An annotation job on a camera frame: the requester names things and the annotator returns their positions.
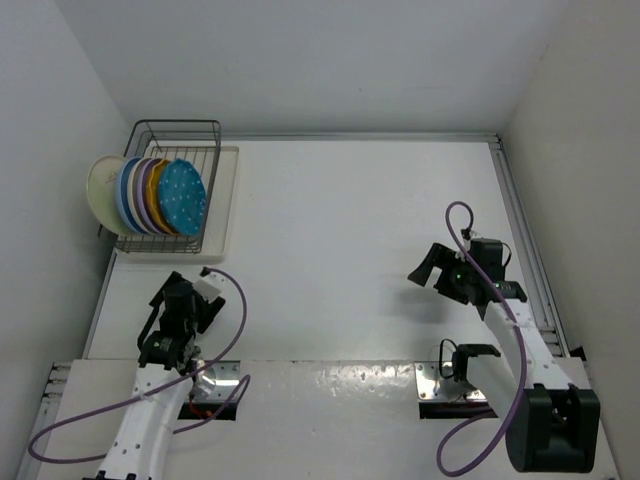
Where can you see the purple bear plate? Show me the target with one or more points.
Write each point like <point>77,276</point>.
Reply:
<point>141,178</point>

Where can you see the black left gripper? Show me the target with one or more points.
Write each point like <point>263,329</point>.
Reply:
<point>207,308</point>

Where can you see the teal polka dot plate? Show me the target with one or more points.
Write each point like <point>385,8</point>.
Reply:
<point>182,197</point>

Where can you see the cream drain tray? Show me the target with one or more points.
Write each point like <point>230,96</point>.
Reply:
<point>215,242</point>

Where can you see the yellow polka dot plate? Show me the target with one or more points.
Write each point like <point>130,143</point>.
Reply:
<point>152,195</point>

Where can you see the dark wire dish rack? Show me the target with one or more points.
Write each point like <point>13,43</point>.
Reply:
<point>146,133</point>

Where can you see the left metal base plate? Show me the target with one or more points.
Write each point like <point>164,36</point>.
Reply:
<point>216,383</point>

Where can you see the cream floral plate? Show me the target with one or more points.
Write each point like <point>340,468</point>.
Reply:
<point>101,193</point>

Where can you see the light blue plate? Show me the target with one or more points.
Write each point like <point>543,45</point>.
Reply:
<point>122,195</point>

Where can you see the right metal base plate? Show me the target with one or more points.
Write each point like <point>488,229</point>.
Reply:
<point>432,387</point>

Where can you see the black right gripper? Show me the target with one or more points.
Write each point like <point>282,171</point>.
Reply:
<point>444,258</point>

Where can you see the metal base plate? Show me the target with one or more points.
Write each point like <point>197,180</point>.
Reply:
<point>432,387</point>
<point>216,383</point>

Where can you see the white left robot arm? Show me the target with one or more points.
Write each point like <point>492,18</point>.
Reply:
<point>141,443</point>

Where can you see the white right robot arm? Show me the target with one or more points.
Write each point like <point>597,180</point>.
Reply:
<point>549,424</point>

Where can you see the cream bear plate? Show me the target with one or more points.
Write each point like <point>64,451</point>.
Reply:
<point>132,195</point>

